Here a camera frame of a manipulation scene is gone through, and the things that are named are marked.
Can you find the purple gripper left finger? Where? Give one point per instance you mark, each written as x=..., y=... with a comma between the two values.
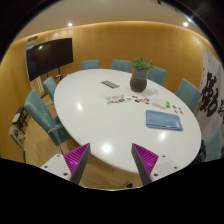
x=76, y=161

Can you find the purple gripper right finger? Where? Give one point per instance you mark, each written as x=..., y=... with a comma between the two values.
x=145, y=161

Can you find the blue folded towel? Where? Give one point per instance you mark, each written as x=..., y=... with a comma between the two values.
x=155, y=119

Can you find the white oval conference table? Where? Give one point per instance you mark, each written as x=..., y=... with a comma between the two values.
x=80, y=103

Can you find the green small object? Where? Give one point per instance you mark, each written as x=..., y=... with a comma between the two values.
x=167, y=104

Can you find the small coloured pieces right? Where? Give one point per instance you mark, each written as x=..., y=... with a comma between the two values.
x=178, y=110

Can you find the colourful cards right group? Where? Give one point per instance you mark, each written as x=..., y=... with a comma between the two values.
x=139, y=100

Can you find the colourful cards group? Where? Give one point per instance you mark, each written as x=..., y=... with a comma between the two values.
x=139, y=100
x=115, y=99

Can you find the teal chair near right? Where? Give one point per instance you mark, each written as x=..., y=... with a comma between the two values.
x=211, y=148

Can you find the teal chair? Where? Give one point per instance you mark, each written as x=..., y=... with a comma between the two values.
x=188, y=93
x=211, y=148
x=39, y=111
x=157, y=75
x=121, y=65
x=50, y=86
x=89, y=64

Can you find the teal chair near left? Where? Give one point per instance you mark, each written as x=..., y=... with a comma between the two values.
x=39, y=111

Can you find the colourful cards left group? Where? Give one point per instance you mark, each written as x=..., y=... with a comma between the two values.
x=115, y=99

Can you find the small side shelf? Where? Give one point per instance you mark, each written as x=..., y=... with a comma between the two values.
x=18, y=122

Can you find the dark grey plant pot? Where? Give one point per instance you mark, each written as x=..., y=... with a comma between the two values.
x=138, y=81

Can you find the teal chair far left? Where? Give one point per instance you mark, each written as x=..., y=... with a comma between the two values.
x=50, y=86

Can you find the teal chair back right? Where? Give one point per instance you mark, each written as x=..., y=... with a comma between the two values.
x=157, y=75

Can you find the teal chair back left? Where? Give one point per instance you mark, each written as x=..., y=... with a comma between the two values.
x=89, y=64

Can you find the green potted plant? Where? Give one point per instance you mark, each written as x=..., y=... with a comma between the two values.
x=142, y=65

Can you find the teal chair back middle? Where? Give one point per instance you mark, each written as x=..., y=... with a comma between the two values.
x=121, y=65

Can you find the calligraphy wall scroll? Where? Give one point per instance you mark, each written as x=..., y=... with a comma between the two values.
x=210, y=115

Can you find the black wall television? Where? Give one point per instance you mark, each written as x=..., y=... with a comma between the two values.
x=48, y=56

